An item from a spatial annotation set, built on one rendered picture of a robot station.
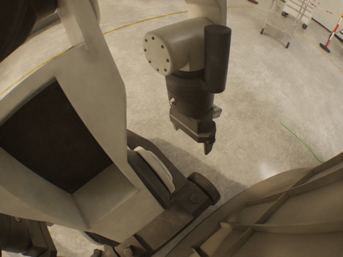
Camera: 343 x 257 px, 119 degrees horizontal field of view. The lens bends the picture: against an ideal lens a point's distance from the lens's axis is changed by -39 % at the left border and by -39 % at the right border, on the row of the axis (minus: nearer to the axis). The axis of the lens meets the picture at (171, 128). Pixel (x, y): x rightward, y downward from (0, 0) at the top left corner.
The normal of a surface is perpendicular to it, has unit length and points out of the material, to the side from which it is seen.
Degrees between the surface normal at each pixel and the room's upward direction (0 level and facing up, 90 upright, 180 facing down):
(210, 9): 90
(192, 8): 90
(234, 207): 0
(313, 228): 90
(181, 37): 35
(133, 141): 0
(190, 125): 90
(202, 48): 79
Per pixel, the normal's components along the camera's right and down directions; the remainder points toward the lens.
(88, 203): -0.09, -0.61
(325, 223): -0.82, 0.48
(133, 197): 0.66, 0.56
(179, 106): -0.56, 0.69
